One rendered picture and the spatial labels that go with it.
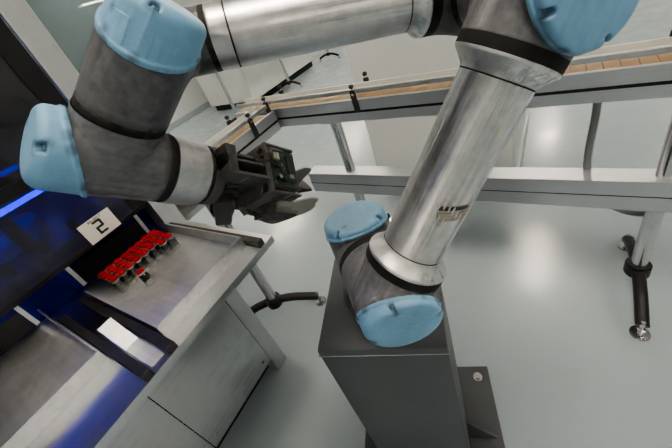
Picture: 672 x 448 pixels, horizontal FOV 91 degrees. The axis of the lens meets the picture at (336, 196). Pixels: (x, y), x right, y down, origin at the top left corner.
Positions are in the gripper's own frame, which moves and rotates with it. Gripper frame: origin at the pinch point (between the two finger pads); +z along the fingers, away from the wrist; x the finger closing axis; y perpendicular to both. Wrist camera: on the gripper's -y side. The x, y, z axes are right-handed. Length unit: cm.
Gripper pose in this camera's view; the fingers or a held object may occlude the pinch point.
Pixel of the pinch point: (304, 197)
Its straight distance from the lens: 56.2
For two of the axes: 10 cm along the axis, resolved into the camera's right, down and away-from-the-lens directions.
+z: 6.1, 1.1, 7.8
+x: -2.3, -9.2, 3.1
